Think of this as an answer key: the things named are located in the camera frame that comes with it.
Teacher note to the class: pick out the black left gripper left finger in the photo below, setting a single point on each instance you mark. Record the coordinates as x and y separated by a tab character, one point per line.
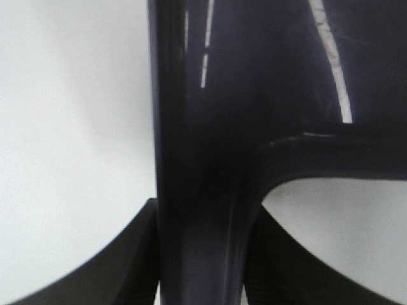
126	271

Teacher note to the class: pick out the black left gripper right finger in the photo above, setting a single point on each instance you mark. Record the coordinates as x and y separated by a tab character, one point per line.
279	270

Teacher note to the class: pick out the purple plastic dustpan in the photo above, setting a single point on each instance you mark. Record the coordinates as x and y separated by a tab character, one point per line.
251	94

